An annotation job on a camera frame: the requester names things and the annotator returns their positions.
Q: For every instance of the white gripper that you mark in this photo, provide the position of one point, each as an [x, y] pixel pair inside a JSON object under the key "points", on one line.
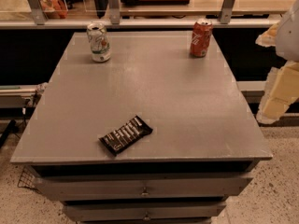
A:
{"points": [[289, 36]]}

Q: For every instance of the white green 7up can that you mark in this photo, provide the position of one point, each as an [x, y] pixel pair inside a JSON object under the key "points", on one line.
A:
{"points": [[100, 47]]}

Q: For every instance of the orange soda can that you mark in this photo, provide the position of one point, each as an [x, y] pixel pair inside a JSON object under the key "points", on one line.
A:
{"points": [[201, 33]]}

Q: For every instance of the black rxbar chocolate bar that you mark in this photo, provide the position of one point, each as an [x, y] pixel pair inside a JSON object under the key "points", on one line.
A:
{"points": [[120, 139]]}

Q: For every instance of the grey drawer cabinet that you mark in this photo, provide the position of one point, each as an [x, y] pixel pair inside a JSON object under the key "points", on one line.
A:
{"points": [[200, 121]]}

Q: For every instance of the upper grey drawer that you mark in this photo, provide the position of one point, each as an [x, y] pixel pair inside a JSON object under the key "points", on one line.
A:
{"points": [[112, 187]]}

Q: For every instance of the grey drawer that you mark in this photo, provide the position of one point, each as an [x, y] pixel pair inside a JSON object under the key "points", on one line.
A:
{"points": [[143, 211], [112, 187]]}

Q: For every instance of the orange chip bag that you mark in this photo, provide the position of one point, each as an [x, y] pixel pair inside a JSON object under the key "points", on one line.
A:
{"points": [[57, 6]]}

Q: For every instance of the lower grey drawer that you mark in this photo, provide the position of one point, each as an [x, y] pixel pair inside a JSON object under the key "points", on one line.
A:
{"points": [[143, 211]]}

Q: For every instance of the grey metal bracket right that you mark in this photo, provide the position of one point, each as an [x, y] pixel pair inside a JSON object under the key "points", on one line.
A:
{"points": [[226, 11]]}

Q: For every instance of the grey metal bracket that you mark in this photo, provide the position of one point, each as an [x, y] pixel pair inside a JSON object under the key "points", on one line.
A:
{"points": [[37, 12], [226, 11], [114, 11]]}

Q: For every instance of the grey metal bracket middle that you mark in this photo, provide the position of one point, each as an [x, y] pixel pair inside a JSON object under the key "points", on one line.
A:
{"points": [[114, 11]]}

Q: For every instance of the grey metal bracket left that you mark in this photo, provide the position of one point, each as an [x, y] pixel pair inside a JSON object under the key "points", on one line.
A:
{"points": [[37, 12]]}

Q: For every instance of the wire mesh basket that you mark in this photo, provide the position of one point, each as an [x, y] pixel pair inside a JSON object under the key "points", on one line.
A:
{"points": [[26, 180]]}

